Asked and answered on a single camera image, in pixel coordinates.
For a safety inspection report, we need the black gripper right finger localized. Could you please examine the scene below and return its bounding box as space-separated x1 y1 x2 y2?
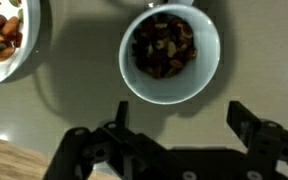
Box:
227 101 288 180

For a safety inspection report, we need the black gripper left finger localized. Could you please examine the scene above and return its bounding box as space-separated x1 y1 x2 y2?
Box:
43 100 172 180

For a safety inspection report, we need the white mug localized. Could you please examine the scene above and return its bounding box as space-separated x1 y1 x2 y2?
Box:
119 0 221 105

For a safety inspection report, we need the white bowl with trail mix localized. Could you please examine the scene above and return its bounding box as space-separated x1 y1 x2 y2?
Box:
0 0 41 83

